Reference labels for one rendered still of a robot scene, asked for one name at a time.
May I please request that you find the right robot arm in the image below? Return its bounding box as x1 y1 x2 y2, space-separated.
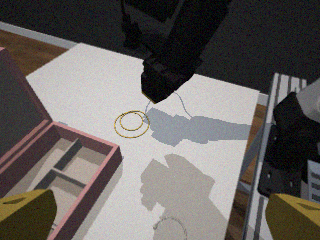
121 0 320 198

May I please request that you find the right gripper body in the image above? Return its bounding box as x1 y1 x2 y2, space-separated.
141 27 205 103

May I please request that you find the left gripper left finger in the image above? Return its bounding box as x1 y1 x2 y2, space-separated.
0 189 57 240

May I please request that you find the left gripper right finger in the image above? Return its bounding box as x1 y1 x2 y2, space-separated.
265 194 320 240

